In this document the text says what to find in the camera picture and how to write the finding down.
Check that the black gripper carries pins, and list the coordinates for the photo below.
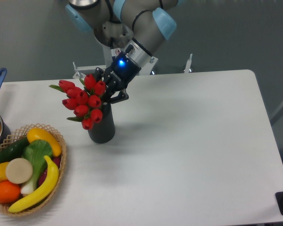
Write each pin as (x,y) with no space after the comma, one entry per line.
(117,77)

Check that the red tulip bouquet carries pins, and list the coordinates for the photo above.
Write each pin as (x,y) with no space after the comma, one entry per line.
(86,103)

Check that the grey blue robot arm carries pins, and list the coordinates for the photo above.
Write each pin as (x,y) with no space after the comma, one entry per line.
(130,32)

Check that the dark grey ribbed vase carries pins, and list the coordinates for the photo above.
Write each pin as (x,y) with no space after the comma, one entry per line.
(103,131)

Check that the purple red vegetable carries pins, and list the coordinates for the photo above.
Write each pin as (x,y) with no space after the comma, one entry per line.
(57,161)

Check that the green bok choy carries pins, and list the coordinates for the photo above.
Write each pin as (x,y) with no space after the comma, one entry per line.
(35,153)

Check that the woven wicker basket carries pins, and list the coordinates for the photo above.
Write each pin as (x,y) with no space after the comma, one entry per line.
(17,135)

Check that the yellow banana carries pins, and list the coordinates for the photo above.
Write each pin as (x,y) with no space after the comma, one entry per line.
(41,192)

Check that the green cucumber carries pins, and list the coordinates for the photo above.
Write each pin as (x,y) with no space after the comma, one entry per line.
(14,150)

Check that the beige round disc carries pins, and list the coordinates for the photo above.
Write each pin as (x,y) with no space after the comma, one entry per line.
(19,170)

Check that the orange fruit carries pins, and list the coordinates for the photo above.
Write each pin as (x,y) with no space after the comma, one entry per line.
(9,192)

